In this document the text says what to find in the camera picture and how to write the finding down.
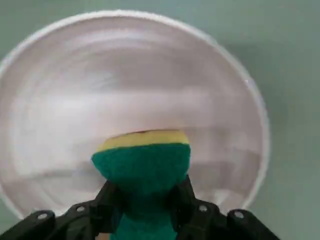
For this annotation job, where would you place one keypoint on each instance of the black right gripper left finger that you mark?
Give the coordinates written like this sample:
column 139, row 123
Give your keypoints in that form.
column 62, row 225

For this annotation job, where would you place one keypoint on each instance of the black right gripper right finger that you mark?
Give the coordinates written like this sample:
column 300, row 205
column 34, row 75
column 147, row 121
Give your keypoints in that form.
column 207, row 225

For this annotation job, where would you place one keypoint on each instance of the green and yellow sponge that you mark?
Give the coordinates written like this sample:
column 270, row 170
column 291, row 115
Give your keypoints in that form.
column 140, row 170

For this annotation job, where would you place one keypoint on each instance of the pink plate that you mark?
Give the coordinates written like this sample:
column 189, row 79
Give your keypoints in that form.
column 125, row 75

